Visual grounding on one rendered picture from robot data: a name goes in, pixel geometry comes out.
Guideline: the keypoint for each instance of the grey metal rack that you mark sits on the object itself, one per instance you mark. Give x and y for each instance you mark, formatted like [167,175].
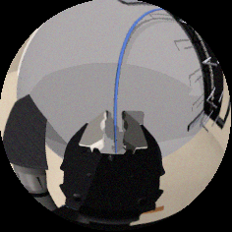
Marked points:
[212,81]

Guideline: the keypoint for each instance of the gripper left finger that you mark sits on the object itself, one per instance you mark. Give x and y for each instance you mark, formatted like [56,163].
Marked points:
[89,136]

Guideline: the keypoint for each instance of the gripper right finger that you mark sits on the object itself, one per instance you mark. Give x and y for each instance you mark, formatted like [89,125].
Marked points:
[140,141]

